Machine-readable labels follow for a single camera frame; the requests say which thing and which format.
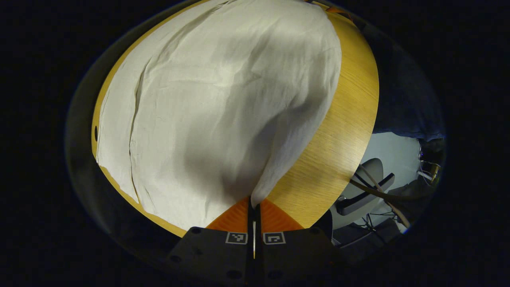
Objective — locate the grey office chair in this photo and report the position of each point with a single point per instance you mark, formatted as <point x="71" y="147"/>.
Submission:
<point x="366" y="199"/>

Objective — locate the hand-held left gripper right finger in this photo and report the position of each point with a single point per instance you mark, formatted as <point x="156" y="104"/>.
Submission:
<point x="299" y="255"/>

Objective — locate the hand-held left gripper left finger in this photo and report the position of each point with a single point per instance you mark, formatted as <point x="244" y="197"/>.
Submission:
<point x="211" y="255"/>

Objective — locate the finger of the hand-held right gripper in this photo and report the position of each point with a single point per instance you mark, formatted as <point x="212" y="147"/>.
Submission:
<point x="338" y="12"/>

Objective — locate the white jeans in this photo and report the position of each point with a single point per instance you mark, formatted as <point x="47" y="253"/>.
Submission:
<point x="223" y="111"/>

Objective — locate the person's dark blue clothing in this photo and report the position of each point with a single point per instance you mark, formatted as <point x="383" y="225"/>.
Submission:
<point x="402" y="91"/>

